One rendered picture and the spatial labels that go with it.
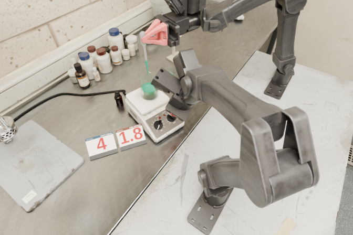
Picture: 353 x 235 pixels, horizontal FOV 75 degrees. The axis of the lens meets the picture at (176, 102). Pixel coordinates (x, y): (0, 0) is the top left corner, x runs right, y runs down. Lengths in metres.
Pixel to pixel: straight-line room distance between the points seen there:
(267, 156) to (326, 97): 0.83
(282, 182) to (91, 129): 0.69
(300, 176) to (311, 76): 0.88
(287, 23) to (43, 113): 0.95
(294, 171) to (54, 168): 0.68
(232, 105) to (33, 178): 0.65
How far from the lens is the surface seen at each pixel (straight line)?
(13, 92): 1.08
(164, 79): 0.61
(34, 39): 1.09
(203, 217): 0.69
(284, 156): 0.37
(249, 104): 0.37
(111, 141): 0.81
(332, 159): 0.92
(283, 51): 0.96
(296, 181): 0.37
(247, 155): 0.34
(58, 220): 0.77
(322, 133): 0.98
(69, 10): 1.15
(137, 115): 0.81
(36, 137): 0.94
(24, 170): 0.88
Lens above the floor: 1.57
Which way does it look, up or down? 46 degrees down
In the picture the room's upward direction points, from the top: straight up
